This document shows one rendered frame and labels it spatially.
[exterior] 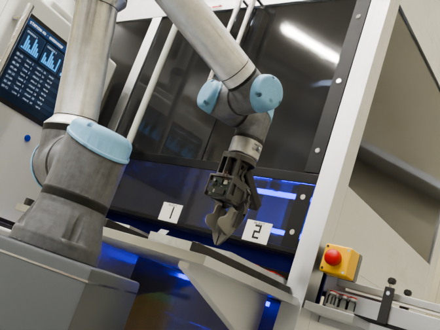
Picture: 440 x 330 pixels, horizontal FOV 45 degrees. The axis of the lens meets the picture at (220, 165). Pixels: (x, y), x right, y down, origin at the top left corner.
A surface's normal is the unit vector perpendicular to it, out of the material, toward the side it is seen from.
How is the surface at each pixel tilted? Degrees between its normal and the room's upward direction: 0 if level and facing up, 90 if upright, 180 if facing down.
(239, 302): 90
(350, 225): 90
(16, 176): 90
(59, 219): 73
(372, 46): 90
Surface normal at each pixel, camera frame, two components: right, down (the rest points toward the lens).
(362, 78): -0.55, -0.40
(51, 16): 0.83, 0.15
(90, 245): 0.88, -0.15
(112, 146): 0.64, -0.03
